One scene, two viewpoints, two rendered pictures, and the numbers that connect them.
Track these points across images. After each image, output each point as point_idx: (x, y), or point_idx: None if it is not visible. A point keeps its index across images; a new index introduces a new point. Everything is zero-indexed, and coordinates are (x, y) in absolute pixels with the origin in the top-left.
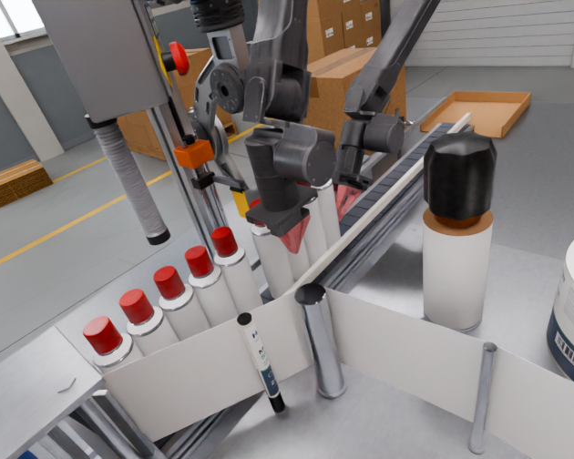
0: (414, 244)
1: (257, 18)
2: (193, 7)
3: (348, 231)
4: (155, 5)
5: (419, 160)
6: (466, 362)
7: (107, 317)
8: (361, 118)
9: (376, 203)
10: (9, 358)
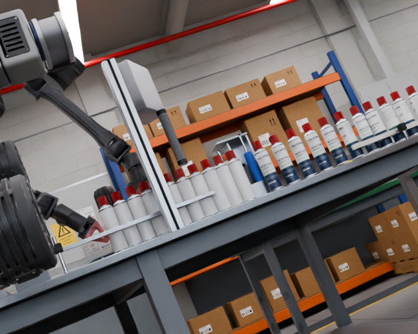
0: None
1: (101, 126)
2: None
3: (111, 246)
4: (44, 71)
5: (13, 284)
6: None
7: (212, 158)
8: (53, 209)
9: (78, 259)
10: (225, 139)
